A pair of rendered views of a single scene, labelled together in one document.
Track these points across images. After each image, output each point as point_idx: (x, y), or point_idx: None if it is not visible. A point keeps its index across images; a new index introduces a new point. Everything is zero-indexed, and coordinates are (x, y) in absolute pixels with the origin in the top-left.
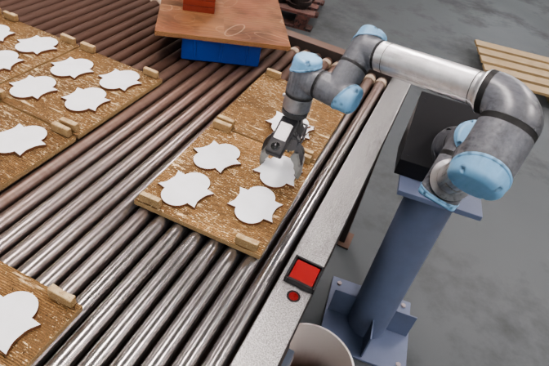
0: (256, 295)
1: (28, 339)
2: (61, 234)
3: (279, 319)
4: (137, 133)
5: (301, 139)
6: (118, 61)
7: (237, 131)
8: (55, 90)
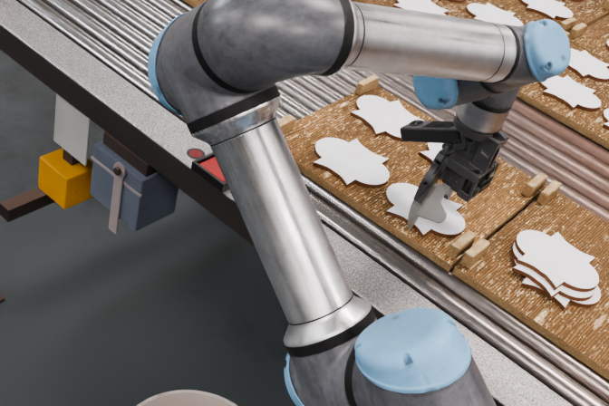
0: None
1: None
2: None
3: (169, 132)
4: (511, 123)
5: (459, 188)
6: None
7: (529, 206)
8: (581, 74)
